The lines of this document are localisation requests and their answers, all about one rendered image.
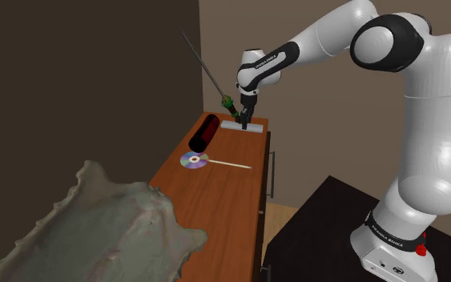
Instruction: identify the dark red cylinder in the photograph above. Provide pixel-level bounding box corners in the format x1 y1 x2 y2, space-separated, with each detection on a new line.
187 114 221 154

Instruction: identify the black robot stand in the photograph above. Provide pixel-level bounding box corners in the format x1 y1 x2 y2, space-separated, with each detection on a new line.
260 175 451 282

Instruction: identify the brown wooden chest of drawers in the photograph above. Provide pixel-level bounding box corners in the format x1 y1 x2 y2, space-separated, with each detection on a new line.
147 111 276 282

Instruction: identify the grey flat rectangular slab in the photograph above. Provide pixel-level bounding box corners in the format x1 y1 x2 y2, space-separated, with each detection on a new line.
219 119 264 134

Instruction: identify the shiny compact disc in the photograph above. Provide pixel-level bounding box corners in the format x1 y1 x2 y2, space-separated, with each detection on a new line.
179 151 210 170

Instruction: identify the grey-green spiky shell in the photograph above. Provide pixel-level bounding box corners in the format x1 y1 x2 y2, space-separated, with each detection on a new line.
0 159 209 282

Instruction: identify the pale thin stick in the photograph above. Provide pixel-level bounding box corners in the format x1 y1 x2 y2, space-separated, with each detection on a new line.
207 159 253 170

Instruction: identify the sword with green hilt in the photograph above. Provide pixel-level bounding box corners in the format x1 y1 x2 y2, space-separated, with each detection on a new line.
179 28 243 121

